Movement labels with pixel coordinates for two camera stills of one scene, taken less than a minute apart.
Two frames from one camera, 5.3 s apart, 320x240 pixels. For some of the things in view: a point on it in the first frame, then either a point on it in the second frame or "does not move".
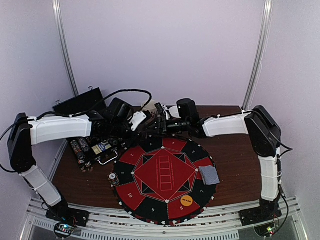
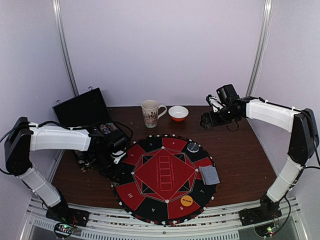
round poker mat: (160, 181) does not move
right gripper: (163, 122) to (208, 120)
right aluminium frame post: (268, 11) does not move
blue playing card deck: (209, 174) does not move
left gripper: (137, 135) to (112, 175)
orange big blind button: (186, 200) does not move
